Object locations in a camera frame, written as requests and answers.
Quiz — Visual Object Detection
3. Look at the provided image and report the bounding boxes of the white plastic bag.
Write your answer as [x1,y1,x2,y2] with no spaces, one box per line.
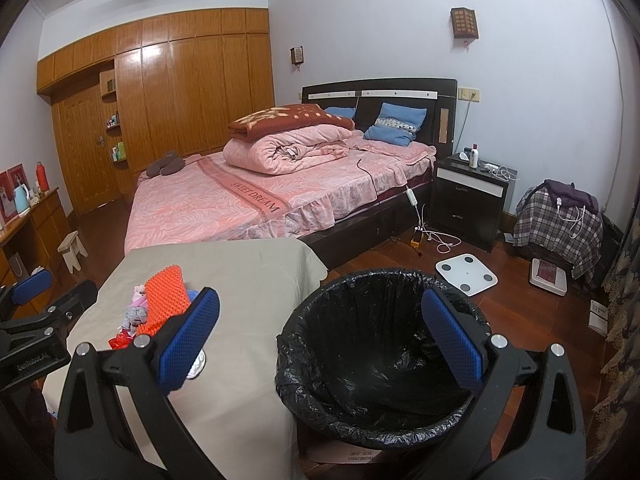
[186,350,206,380]

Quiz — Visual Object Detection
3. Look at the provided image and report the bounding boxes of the grey sock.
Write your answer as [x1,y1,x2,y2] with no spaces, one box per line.
[122,304,148,334]

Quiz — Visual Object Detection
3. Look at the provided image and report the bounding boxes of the orange foam net sleeve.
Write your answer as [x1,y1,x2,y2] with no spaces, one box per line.
[137,264,191,336]

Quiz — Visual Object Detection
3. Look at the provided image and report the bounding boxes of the red plastic bag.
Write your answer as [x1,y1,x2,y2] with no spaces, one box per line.
[108,330,134,350]

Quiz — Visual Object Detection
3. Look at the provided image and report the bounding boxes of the pink sock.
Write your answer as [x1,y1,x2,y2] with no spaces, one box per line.
[130,285,148,308]

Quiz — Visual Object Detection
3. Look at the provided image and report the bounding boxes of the black lined trash bin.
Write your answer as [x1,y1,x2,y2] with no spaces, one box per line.
[274,269,489,450]

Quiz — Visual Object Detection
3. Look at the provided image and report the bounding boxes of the wooden sideboard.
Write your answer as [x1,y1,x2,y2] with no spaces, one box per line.
[1,188,70,318]

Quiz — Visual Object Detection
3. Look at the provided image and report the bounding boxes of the small white stool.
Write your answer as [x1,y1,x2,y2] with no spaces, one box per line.
[58,231,88,274]

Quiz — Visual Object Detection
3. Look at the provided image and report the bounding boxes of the light blue kettle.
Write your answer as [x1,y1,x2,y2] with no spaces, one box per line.
[14,184,30,214]

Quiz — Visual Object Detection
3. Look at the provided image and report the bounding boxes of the red picture frames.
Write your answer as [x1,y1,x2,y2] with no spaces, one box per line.
[0,164,29,224]

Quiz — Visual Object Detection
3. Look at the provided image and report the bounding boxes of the red thermos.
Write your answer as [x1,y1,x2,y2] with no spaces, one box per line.
[36,162,50,193]

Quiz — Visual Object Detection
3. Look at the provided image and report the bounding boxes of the beige table cover cloth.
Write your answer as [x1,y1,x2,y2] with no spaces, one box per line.
[66,238,328,479]

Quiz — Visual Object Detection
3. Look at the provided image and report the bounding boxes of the white red floor scale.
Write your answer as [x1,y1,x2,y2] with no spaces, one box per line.
[529,258,567,297]

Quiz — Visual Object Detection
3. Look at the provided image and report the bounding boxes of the white bathroom scale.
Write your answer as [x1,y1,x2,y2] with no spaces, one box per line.
[435,254,498,297]

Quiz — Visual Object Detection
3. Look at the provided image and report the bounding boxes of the dark slippers on bed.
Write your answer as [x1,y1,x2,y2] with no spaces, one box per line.
[145,151,186,179]

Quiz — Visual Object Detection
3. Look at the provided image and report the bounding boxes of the plaid cloth covered chair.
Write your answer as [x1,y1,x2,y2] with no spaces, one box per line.
[513,180,604,282]

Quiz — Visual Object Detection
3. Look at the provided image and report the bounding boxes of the black white nightstand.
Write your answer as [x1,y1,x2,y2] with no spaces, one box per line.
[427,156,518,252]

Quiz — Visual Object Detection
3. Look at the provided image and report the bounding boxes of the wooden wardrobe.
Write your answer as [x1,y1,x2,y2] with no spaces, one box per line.
[36,8,274,216]

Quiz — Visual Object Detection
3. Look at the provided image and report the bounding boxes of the bed with pink sheet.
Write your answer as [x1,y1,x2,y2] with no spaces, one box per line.
[124,134,436,252]

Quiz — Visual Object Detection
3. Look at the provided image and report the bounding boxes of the white lotion bottle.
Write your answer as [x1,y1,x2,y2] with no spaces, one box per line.
[469,144,480,169]

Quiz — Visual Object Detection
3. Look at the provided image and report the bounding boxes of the folded pink quilt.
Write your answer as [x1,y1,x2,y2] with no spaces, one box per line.
[222,125,356,176]

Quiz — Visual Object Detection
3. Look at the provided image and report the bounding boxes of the blue pillow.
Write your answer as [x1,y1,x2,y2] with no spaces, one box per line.
[363,102,427,148]

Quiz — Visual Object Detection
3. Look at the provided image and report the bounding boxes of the folded red blanket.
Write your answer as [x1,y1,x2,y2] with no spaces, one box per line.
[228,103,355,142]

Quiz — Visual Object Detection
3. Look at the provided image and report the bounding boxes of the dark headboard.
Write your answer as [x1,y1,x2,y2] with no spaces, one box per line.
[300,77,458,159]

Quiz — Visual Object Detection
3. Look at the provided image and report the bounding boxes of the white cable with switch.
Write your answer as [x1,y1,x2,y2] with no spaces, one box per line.
[354,158,462,255]

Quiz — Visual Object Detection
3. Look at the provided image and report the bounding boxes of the wall socket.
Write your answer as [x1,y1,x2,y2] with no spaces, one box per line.
[458,87,480,103]

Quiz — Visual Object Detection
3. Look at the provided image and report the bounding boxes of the small wall lamp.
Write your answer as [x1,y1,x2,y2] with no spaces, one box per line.
[290,46,305,66]

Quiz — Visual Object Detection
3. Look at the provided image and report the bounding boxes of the brown wall lamp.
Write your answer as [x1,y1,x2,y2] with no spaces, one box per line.
[450,6,480,40]

